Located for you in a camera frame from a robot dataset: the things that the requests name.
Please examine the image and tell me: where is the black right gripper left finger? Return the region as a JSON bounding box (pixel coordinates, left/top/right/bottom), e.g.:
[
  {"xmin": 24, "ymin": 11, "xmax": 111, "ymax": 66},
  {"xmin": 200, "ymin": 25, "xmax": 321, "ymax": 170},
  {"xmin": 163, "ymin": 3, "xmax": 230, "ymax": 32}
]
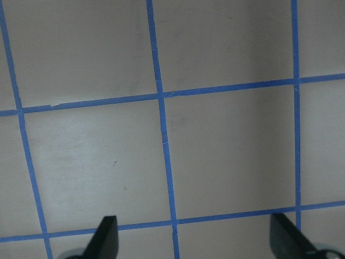
[{"xmin": 81, "ymin": 216, "xmax": 119, "ymax": 259}]

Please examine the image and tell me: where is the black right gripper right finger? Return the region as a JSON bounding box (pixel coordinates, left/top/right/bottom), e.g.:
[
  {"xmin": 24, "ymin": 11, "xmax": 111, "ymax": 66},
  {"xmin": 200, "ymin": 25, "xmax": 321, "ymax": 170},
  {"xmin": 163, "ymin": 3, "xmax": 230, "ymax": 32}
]
[{"xmin": 270, "ymin": 213, "xmax": 318, "ymax": 259}]

